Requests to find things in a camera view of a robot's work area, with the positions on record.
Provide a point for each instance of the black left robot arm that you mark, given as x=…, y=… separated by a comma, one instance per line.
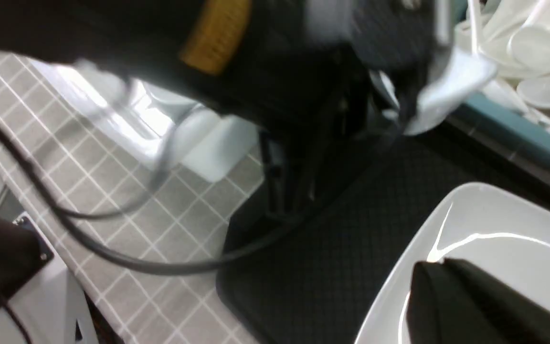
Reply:
x=271, y=62

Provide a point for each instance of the teal plastic bin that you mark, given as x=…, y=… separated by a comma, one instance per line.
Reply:
x=506, y=126

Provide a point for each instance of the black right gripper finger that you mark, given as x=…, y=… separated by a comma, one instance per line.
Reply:
x=456, y=302

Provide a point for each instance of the white bowl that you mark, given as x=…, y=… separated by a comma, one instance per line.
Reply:
x=464, y=74

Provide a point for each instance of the pile of white spoons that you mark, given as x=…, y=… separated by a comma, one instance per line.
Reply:
x=515, y=35

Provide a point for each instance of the large white plastic tub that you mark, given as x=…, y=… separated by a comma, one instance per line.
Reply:
x=146, y=121

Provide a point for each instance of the black serving tray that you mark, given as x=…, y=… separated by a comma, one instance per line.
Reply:
x=317, y=285

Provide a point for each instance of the large white rectangular plate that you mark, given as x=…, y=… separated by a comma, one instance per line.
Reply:
x=501, y=233

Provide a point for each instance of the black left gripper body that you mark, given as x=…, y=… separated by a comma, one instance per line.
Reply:
x=314, y=100

